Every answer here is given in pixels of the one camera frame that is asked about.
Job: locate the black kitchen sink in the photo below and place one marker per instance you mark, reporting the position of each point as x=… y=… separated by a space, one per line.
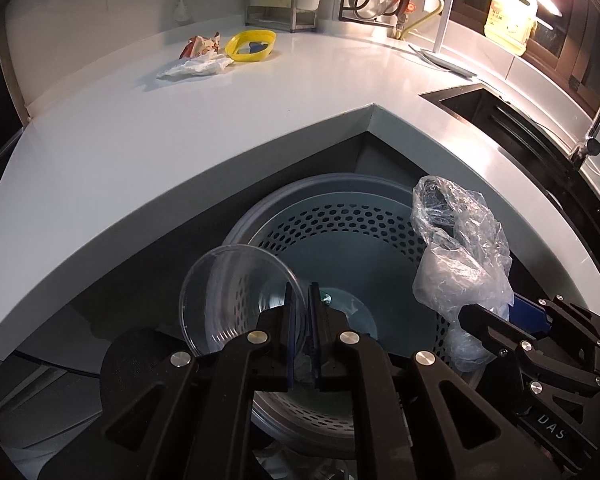
x=480 y=105

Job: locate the clear plastic cup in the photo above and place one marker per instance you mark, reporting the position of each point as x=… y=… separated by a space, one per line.
x=230 y=290

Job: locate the red and white wrapper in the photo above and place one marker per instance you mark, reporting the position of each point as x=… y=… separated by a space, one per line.
x=200 y=46

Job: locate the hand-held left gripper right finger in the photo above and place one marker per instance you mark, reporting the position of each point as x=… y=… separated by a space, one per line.
x=314 y=325

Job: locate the grey perforated waste bin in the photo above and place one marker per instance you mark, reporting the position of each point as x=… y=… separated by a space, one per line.
x=340 y=240

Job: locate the dark window frame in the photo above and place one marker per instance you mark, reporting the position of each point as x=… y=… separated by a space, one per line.
x=555 y=57

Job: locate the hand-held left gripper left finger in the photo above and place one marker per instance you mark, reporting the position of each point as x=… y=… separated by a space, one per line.
x=291 y=325

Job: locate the yellow plastic bowl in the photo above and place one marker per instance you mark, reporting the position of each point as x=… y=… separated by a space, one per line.
x=240 y=40

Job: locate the yellow detergent pump bottle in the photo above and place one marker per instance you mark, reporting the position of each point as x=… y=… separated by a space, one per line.
x=510 y=20

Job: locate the metal cutting board rack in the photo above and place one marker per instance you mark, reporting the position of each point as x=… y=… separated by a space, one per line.
x=280 y=22

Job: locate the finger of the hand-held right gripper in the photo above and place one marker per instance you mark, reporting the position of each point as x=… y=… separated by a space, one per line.
x=485 y=327
x=530 y=315

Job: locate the clear plastic bag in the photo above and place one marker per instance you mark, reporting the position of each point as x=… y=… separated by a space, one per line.
x=460 y=260

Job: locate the crumpled white tissue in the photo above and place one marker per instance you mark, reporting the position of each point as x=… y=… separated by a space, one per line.
x=195 y=66

